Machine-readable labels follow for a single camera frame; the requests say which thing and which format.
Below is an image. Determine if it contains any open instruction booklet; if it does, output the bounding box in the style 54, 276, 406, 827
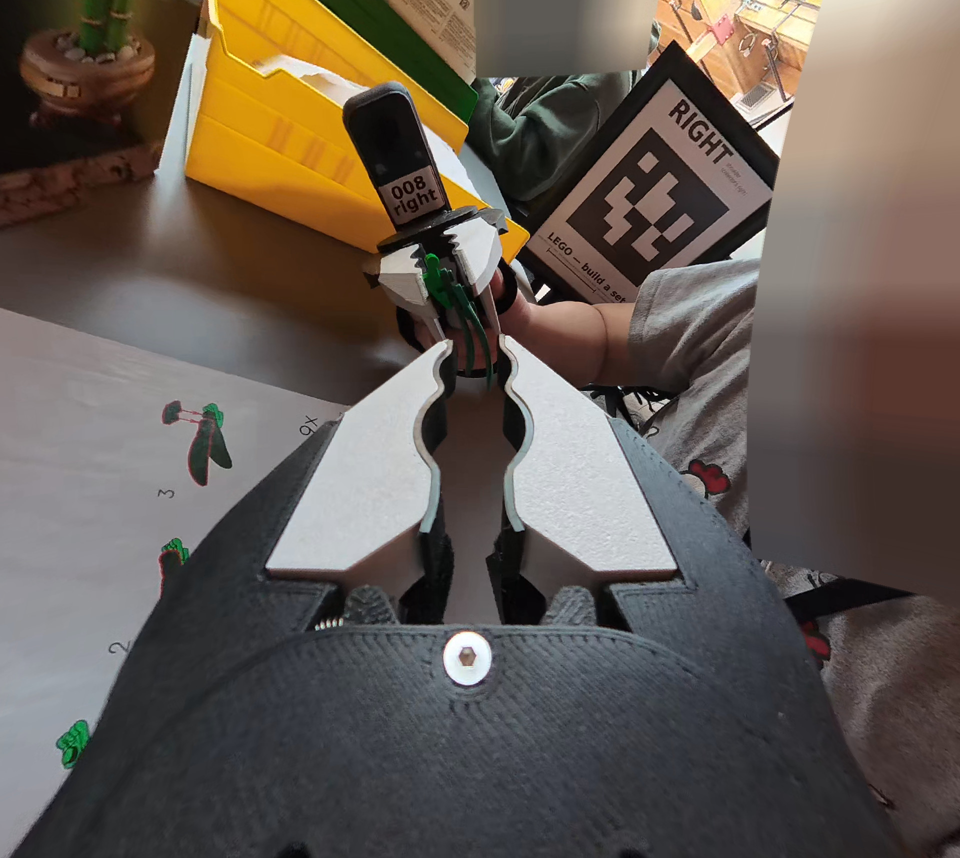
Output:
0, 306, 355, 840

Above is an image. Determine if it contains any yellow plastic bin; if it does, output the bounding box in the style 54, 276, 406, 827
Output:
183, 0, 531, 261

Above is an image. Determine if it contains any person's right forearm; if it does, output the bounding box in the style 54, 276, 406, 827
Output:
607, 258, 760, 398

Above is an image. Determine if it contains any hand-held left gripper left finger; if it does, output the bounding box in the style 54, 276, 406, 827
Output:
264, 339, 459, 624

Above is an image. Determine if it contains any cork board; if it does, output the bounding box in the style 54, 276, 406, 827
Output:
0, 140, 164, 231

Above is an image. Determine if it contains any green toy leaf piece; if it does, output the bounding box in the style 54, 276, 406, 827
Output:
422, 252, 498, 388

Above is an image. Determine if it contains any black strap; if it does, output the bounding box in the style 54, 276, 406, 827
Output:
780, 575, 918, 628

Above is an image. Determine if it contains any black framed marker sign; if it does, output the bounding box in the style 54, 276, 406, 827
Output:
516, 40, 781, 309

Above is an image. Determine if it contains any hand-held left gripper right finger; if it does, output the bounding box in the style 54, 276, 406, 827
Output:
486, 335, 678, 627

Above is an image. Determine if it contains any person's right hand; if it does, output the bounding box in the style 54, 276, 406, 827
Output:
491, 270, 614, 392

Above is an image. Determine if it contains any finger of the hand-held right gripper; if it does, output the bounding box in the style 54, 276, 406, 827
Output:
450, 214, 511, 343
362, 255, 445, 336

